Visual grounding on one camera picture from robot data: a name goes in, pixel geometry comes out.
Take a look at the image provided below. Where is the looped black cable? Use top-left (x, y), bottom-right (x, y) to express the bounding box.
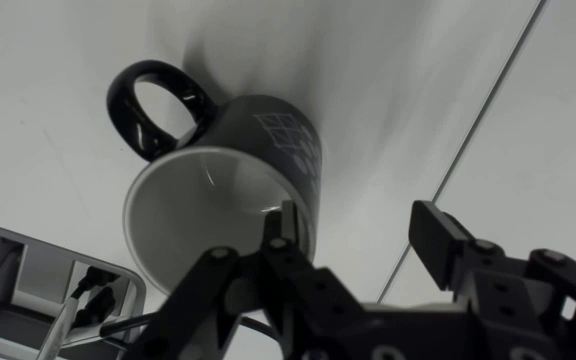
top-left (70, 265), bottom-right (170, 340)

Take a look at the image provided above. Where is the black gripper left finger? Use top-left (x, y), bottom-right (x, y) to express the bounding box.
top-left (119, 198), bottom-right (371, 360)

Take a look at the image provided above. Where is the black mug white inside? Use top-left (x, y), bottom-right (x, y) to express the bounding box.
top-left (105, 59), bottom-right (324, 297)

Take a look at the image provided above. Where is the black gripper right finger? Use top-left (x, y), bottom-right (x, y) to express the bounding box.
top-left (407, 198), bottom-right (576, 360)

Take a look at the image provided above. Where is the silver desk socket box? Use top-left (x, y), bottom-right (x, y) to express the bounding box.
top-left (0, 217), bottom-right (148, 360)

